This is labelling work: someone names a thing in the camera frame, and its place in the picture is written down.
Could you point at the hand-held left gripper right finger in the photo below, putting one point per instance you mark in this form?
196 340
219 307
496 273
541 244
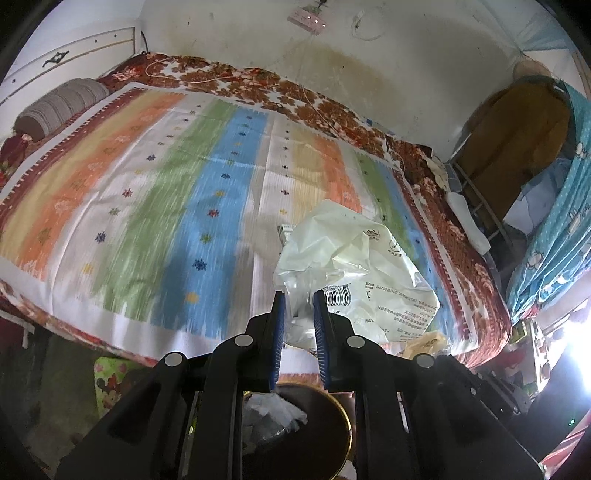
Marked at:
320 332

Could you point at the small white box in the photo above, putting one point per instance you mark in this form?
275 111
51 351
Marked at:
285 235

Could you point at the metal bed frame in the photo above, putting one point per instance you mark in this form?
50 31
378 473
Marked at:
482 203

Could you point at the white headboard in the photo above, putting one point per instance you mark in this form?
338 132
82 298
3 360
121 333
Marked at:
69 55

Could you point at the floral red bedsheet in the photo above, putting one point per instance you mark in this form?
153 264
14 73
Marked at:
258 85

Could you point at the teal printed curtain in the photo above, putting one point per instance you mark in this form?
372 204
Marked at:
554 221

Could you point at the round gold-rimmed bin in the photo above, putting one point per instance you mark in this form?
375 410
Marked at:
323 429

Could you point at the striped colourful blanket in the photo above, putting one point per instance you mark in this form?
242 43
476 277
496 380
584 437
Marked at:
152 184

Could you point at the white plastic bag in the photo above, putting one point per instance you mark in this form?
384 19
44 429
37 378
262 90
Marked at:
364 258

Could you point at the brown hanging coat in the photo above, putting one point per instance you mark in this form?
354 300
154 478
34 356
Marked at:
517 138

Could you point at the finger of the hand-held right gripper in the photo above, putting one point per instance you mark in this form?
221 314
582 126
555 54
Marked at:
480 383

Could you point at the light blue cloth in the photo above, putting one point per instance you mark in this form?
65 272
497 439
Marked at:
545 184

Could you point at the grey striped bolster pillow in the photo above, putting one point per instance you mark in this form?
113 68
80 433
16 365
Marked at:
60 106

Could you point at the white folded cloth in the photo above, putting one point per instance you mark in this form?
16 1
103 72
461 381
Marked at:
468 221

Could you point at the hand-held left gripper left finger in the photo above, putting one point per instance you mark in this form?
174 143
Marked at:
278 332

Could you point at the clear bubble wrap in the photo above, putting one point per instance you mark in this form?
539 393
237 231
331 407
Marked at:
272 415

